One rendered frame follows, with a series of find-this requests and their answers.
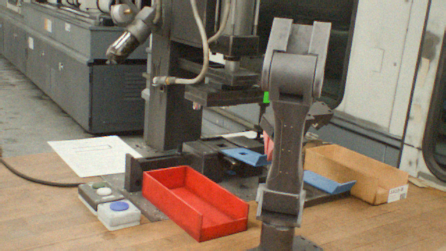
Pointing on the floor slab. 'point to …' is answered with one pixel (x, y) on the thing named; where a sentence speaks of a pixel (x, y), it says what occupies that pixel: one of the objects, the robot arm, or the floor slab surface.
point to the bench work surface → (411, 213)
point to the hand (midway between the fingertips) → (270, 157)
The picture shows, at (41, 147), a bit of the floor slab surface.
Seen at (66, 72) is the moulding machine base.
